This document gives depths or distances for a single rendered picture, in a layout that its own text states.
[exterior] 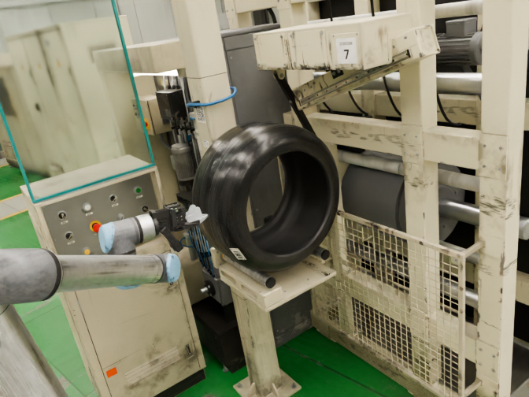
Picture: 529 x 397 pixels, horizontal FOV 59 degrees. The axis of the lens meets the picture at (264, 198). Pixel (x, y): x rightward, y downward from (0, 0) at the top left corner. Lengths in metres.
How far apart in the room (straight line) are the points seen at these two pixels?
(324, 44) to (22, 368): 1.29
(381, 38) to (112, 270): 1.07
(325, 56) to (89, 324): 1.58
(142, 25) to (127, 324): 10.24
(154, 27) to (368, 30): 10.92
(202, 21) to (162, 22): 10.57
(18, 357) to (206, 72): 1.21
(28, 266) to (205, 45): 1.16
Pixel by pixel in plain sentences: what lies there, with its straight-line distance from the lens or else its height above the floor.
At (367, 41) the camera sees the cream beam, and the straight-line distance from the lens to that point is 1.57.
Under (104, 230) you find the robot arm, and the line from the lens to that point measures 1.55.
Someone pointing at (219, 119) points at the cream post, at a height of 1.48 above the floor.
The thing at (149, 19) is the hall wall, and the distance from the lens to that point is 12.29.
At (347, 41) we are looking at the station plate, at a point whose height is 1.73.
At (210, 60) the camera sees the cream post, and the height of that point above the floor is 1.71.
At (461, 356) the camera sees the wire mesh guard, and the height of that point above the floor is 0.57.
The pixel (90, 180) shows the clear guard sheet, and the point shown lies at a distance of 2.20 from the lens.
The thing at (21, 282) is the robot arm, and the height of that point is 1.42.
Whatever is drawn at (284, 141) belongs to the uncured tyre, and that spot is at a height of 1.42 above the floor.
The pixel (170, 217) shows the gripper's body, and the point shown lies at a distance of 1.62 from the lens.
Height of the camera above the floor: 1.85
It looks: 21 degrees down
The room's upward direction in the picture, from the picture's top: 9 degrees counter-clockwise
